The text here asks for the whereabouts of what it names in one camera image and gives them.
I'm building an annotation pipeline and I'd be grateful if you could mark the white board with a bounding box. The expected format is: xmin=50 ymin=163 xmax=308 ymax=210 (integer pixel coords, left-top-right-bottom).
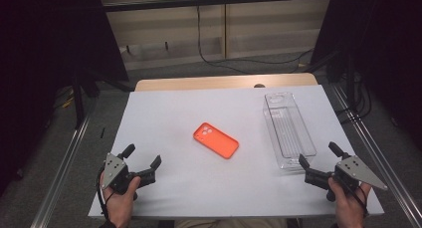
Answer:
xmin=88 ymin=85 xmax=385 ymax=220

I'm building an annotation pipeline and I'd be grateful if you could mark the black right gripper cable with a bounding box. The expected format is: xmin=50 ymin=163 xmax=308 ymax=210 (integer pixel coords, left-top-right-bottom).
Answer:
xmin=343 ymin=177 xmax=370 ymax=216

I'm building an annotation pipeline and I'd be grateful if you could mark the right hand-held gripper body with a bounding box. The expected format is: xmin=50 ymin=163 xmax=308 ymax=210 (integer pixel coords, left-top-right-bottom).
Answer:
xmin=326 ymin=155 xmax=388 ymax=202

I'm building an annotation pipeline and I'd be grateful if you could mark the clear plastic container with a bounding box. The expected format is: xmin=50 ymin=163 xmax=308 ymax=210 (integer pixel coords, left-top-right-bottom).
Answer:
xmin=263 ymin=92 xmax=317 ymax=171

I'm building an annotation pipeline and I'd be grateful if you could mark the wooden table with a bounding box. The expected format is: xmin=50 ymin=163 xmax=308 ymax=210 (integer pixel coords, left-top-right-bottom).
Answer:
xmin=134 ymin=72 xmax=318 ymax=93

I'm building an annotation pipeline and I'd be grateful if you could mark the black curtain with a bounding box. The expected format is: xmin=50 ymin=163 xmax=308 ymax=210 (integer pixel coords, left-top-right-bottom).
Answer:
xmin=0 ymin=0 xmax=131 ymax=192
xmin=310 ymin=0 xmax=422 ymax=152

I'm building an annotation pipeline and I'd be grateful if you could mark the person's right hand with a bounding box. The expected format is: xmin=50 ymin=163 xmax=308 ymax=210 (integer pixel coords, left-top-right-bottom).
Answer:
xmin=327 ymin=176 xmax=372 ymax=228

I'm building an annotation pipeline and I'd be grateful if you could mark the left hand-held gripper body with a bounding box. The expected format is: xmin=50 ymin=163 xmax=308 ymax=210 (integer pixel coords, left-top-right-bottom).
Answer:
xmin=100 ymin=151 xmax=140 ymax=195

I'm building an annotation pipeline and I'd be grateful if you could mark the metal floor rail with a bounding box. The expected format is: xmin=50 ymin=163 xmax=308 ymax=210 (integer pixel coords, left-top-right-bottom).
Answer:
xmin=30 ymin=98 xmax=98 ymax=228
xmin=330 ymin=83 xmax=422 ymax=228

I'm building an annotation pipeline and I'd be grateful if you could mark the person's left hand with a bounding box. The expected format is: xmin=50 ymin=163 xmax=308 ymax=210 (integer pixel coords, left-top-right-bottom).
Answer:
xmin=100 ymin=172 xmax=142 ymax=228

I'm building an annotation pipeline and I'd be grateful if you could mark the orange phone case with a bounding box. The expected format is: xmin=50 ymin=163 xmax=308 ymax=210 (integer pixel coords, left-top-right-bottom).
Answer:
xmin=192 ymin=121 xmax=240 ymax=160

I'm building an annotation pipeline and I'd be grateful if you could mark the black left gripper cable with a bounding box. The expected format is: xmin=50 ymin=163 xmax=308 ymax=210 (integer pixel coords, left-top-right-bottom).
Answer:
xmin=96 ymin=167 xmax=115 ymax=222

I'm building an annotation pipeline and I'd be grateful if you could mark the bundle of black floor cables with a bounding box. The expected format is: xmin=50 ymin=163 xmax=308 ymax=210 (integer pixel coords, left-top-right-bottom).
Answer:
xmin=333 ymin=72 xmax=373 ymax=124

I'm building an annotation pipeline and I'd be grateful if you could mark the light wooden cabinet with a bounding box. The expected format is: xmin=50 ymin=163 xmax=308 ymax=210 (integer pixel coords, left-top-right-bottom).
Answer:
xmin=105 ymin=0 xmax=332 ymax=72

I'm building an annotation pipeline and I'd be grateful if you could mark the long black wall cable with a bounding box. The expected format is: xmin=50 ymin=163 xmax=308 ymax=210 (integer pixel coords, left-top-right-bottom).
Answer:
xmin=196 ymin=4 xmax=316 ymax=75

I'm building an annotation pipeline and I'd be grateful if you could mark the black horizontal bar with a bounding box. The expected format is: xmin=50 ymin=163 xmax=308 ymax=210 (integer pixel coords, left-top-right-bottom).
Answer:
xmin=103 ymin=0 xmax=332 ymax=13

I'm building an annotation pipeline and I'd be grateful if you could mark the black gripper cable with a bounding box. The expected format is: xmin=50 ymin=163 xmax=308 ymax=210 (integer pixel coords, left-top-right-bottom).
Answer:
xmin=96 ymin=167 xmax=115 ymax=222
xmin=343 ymin=177 xmax=370 ymax=216

